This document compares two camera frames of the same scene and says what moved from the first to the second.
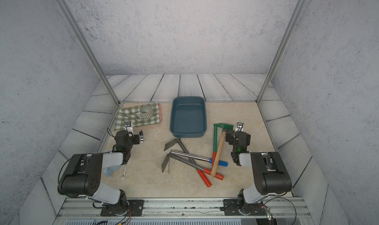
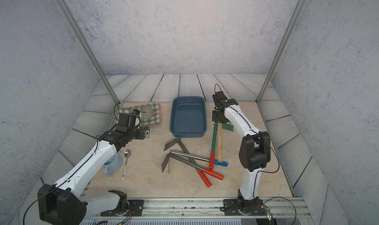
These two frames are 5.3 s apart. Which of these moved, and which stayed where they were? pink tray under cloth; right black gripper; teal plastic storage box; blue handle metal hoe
Moved: right black gripper
Stayed: blue handle metal hoe; teal plastic storage box; pink tray under cloth
